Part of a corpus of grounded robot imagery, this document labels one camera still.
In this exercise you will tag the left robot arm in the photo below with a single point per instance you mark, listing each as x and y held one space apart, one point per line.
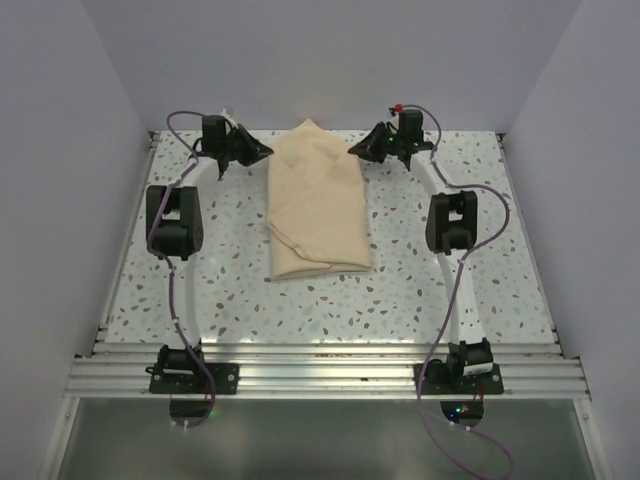
174 221

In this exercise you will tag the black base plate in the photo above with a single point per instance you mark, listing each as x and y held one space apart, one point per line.
183 382
438 380

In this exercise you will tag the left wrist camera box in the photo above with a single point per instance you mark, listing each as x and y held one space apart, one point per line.
227 112

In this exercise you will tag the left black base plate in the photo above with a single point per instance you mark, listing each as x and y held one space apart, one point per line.
183 382

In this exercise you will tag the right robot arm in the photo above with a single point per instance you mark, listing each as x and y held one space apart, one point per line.
451 234

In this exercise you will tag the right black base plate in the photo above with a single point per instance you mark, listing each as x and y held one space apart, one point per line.
438 380

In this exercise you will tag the aluminium frame rail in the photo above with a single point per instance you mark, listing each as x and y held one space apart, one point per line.
326 371

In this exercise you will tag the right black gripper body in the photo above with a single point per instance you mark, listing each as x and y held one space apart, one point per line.
394 140

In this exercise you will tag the beige cloth mat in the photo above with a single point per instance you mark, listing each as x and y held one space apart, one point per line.
317 208

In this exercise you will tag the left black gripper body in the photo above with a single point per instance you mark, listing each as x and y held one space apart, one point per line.
232 144

